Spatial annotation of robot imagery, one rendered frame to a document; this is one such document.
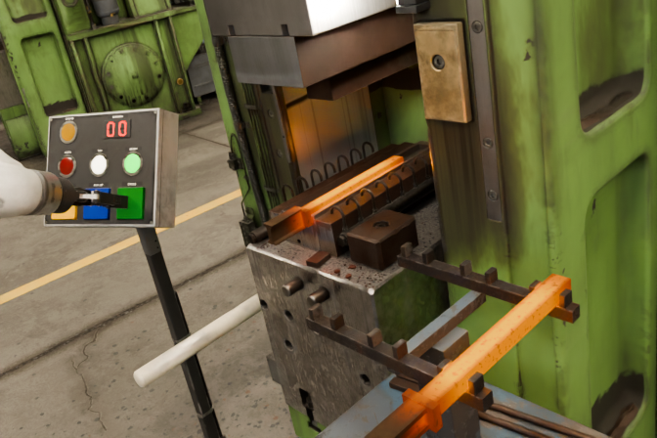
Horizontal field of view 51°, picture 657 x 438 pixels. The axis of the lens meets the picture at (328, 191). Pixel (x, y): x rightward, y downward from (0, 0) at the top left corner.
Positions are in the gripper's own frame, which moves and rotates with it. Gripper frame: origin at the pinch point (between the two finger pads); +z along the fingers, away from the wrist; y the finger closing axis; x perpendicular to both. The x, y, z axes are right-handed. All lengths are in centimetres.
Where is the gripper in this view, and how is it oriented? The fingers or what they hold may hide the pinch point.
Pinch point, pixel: (115, 200)
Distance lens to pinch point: 163.4
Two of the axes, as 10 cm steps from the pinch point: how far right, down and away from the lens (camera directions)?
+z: 3.8, 0.8, 9.2
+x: 0.2, -10.0, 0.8
